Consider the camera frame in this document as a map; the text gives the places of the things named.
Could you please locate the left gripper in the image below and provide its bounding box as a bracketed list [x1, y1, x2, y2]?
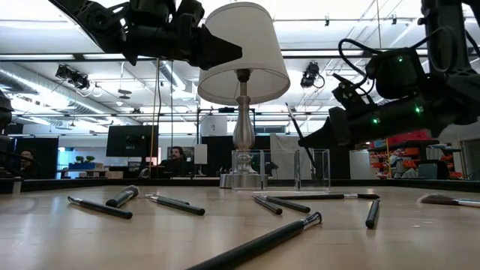
[123, 22, 243, 71]

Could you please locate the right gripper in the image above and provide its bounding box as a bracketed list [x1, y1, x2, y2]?
[298, 106, 383, 149]

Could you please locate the thin black makeup brush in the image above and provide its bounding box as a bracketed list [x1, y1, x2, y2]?
[252, 194, 284, 216]
[260, 194, 312, 214]
[144, 193, 191, 206]
[285, 102, 317, 177]
[67, 195, 134, 221]
[148, 194, 206, 217]
[364, 198, 381, 230]

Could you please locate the square-head makeup brush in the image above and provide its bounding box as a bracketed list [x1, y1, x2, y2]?
[274, 193, 381, 200]

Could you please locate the large black-handled makeup brush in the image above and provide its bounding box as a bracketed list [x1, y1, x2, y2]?
[185, 211, 323, 270]

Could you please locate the fan makeup brush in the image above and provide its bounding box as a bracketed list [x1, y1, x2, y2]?
[417, 193, 480, 209]

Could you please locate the fluffy powder makeup brush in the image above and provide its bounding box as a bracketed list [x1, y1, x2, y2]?
[105, 184, 140, 209]

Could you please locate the white shade silver table lamp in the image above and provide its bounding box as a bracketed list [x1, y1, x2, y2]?
[197, 1, 291, 190]

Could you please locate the black partition panel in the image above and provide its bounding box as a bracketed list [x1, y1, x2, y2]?
[14, 136, 60, 180]
[310, 134, 352, 180]
[201, 134, 271, 179]

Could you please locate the clear acrylic brush organizer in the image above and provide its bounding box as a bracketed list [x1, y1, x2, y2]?
[230, 148, 332, 191]

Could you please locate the grey fabric backdrop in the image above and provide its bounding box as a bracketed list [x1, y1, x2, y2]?
[269, 133, 313, 180]

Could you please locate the white cabinet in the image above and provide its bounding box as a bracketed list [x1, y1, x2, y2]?
[349, 149, 372, 180]

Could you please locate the black spotlight fixture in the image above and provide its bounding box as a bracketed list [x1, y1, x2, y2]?
[55, 64, 91, 91]
[301, 61, 326, 89]

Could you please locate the white sign board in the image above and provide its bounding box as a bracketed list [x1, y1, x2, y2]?
[200, 115, 229, 137]

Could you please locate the grey parts-bin cart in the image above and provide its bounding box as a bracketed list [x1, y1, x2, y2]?
[369, 140, 427, 180]

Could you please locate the small white board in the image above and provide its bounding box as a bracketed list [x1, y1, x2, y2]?
[193, 144, 209, 165]

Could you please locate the long ceiling light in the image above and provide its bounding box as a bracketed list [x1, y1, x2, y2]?
[82, 52, 128, 61]
[0, 53, 76, 62]

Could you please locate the dark office chair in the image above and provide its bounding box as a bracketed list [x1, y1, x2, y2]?
[418, 159, 451, 180]

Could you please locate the person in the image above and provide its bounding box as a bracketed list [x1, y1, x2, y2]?
[160, 145, 193, 178]
[16, 148, 38, 179]

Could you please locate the large black display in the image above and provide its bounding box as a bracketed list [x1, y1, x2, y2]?
[106, 124, 159, 158]

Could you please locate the blue box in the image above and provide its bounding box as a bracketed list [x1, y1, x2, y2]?
[68, 161, 98, 170]

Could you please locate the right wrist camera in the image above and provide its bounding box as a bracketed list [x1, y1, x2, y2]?
[331, 73, 376, 112]

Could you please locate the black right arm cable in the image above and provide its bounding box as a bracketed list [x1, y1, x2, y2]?
[337, 25, 457, 93]

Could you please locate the silver ventilation duct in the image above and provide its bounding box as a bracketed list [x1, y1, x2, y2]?
[0, 61, 125, 127]

